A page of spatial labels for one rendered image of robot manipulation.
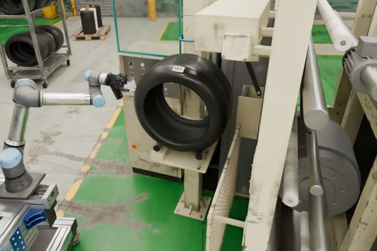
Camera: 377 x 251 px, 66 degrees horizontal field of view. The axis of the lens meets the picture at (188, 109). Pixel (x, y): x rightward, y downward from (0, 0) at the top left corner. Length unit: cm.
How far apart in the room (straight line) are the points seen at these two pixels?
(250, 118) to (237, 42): 92
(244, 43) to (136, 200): 205
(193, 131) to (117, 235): 110
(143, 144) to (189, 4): 145
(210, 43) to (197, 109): 93
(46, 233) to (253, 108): 171
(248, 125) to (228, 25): 93
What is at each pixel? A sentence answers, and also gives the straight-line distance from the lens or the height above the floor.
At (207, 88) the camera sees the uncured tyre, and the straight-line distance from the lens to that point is 152.
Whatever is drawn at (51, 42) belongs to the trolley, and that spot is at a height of 63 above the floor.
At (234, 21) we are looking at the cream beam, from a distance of 114.
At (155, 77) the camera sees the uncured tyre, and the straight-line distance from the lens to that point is 159.
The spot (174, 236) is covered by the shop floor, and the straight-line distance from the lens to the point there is 252.
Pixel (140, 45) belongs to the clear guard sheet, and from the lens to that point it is 238.
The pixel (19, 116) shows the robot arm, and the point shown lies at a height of 113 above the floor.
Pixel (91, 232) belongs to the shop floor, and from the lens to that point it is 266.
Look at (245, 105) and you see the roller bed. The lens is 186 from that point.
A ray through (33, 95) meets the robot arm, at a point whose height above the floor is 130.
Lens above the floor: 199
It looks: 28 degrees down
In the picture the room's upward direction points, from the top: straight up
